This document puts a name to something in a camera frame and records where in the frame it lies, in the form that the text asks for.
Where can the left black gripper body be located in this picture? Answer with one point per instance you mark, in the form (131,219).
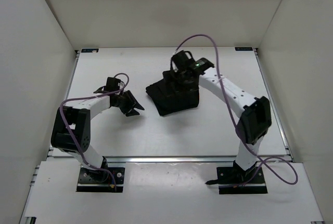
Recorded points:
(124,104)

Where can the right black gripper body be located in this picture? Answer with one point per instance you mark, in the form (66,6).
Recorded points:
(191,85)

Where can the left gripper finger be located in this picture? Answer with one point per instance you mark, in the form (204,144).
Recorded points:
(132,102)
(131,112)

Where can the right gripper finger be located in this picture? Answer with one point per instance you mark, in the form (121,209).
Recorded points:
(170,78)
(176,90)

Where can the black skirt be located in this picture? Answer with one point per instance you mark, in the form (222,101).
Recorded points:
(167,105)

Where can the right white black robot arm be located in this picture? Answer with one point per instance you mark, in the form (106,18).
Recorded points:
(254,117)

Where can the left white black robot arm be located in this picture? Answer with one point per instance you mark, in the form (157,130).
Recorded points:
(72,127)

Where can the right corner label sticker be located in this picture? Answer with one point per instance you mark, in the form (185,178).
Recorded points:
(243,48)

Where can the corner label sticker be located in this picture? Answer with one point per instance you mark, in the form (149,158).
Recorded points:
(243,48)
(89,50)

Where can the left corner label sticker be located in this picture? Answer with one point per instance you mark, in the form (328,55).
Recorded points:
(89,50)

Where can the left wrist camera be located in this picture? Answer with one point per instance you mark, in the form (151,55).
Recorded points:
(112,84)

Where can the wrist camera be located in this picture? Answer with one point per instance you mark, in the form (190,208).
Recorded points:
(112,84)
(183,61)

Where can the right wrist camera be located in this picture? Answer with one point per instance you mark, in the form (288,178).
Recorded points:
(183,61)

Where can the aluminium front rail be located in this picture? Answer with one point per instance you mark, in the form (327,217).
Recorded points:
(168,159)

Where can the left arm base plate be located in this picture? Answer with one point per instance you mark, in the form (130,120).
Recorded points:
(101,182)

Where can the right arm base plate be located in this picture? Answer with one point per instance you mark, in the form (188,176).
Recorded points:
(229,183)

